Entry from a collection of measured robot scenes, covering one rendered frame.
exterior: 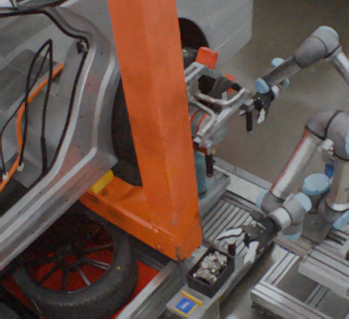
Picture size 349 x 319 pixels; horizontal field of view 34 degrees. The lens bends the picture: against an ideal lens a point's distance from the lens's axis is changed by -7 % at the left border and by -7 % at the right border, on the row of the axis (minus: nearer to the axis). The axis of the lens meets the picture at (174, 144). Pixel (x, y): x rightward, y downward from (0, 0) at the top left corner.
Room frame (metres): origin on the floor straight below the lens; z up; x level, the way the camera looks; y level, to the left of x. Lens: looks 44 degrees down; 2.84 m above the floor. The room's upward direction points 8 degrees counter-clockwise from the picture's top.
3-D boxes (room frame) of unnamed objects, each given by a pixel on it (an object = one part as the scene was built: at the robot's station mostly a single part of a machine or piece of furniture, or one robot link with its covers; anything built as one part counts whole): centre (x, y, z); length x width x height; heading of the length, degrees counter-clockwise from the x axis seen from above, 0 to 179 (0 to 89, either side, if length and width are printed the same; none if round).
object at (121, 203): (1.91, 0.29, 0.69); 0.52 x 0.17 x 0.35; 46
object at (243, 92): (2.18, -0.25, 1.03); 0.19 x 0.18 x 0.11; 46
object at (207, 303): (1.48, -0.07, 0.44); 0.43 x 0.17 x 0.03; 136
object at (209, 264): (1.50, -0.09, 0.51); 0.20 x 0.14 x 0.13; 138
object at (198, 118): (2.14, -0.14, 0.85); 0.21 x 0.14 x 0.14; 46
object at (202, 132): (2.03, -0.11, 1.03); 0.19 x 0.18 x 0.11; 46
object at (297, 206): (1.26, -0.39, 1.21); 0.11 x 0.08 x 0.09; 120
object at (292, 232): (1.27, -0.38, 1.12); 0.11 x 0.08 x 0.11; 30
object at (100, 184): (2.03, 0.41, 0.71); 0.14 x 0.14 x 0.05; 46
